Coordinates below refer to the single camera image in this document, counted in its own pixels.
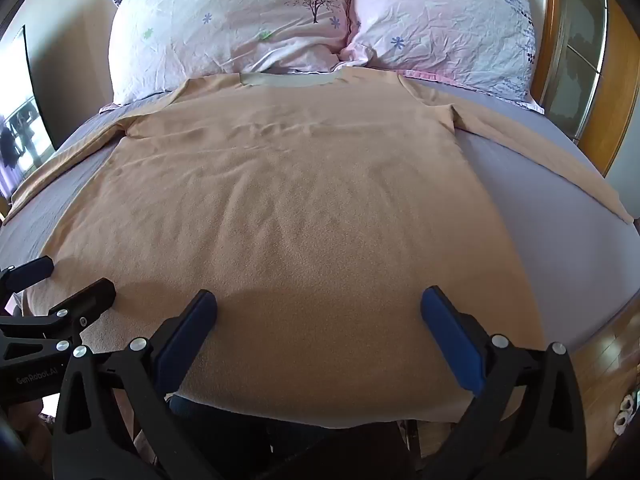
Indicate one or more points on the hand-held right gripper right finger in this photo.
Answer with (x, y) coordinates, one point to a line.
(452, 345)

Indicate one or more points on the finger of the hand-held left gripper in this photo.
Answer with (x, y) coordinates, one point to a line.
(31, 272)
(87, 300)

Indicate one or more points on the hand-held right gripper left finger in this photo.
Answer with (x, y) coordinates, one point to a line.
(186, 337)

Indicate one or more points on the tan long-sleeve shirt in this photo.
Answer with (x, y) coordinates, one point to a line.
(300, 210)

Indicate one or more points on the person's dark blue pants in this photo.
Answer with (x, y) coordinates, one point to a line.
(225, 420)

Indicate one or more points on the window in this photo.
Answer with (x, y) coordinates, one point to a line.
(22, 125)

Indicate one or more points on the white slippers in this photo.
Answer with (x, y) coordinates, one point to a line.
(624, 412)

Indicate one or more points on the wooden bed headboard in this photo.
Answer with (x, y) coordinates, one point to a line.
(575, 60)

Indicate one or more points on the pink pillow with tree print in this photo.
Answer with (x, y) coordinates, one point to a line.
(225, 20)

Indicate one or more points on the pink pillow with flower print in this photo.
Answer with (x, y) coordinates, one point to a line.
(440, 20)

